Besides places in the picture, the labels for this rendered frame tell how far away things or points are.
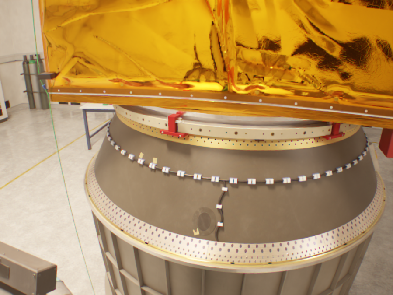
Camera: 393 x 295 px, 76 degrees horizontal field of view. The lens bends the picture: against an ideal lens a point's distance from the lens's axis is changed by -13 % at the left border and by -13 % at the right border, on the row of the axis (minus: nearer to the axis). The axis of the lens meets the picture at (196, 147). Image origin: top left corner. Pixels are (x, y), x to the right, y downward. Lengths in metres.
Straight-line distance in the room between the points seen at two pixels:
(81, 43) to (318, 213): 1.40
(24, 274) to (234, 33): 1.07
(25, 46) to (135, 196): 8.60
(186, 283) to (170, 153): 0.66
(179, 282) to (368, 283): 2.07
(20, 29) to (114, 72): 8.54
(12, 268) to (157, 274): 1.24
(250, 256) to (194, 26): 1.02
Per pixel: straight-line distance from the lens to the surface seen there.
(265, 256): 1.33
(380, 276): 3.26
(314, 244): 1.43
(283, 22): 1.20
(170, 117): 1.27
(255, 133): 1.23
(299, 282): 1.57
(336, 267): 1.72
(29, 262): 0.39
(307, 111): 1.28
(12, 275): 0.40
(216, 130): 1.23
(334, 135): 1.42
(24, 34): 9.72
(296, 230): 1.37
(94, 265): 3.05
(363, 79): 1.25
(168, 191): 1.35
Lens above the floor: 2.11
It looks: 23 degrees down
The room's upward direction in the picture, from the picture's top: straight up
